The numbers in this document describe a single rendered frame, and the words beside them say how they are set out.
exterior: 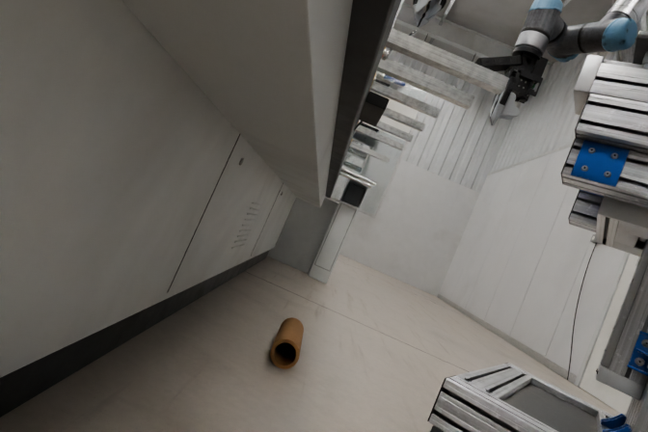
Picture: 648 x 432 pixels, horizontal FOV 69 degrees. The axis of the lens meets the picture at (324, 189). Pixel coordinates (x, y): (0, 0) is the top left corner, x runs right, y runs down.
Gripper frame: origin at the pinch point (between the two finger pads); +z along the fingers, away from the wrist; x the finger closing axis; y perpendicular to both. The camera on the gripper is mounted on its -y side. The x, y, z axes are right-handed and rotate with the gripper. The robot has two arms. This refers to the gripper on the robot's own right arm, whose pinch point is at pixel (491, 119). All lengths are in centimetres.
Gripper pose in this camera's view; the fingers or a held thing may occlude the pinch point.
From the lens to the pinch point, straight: 129.6
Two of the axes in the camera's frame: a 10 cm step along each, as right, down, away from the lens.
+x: -0.1, 0.8, 10.0
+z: -4.0, 9.1, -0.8
